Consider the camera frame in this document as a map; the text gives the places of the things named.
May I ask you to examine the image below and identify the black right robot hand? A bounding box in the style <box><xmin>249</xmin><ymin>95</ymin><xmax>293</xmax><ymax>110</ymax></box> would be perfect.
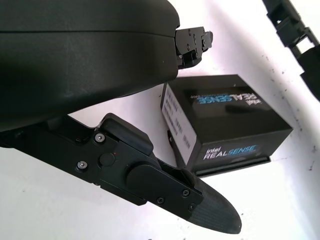
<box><xmin>262</xmin><ymin>0</ymin><xmax>320</xmax><ymax>102</ymax></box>

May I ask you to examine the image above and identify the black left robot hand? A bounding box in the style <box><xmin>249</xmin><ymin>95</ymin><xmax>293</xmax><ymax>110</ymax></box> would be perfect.
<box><xmin>0</xmin><ymin>0</ymin><xmax>244</xmax><ymax>235</ymax></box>

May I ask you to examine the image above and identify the black printed box lid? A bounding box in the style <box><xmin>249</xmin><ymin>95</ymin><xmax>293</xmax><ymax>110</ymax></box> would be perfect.
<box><xmin>160</xmin><ymin>73</ymin><xmax>293</xmax><ymax>174</ymax></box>

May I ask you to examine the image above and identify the black camera box base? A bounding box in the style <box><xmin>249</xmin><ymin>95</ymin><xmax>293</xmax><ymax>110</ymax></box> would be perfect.
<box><xmin>166</xmin><ymin>129</ymin><xmax>272</xmax><ymax>179</ymax></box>

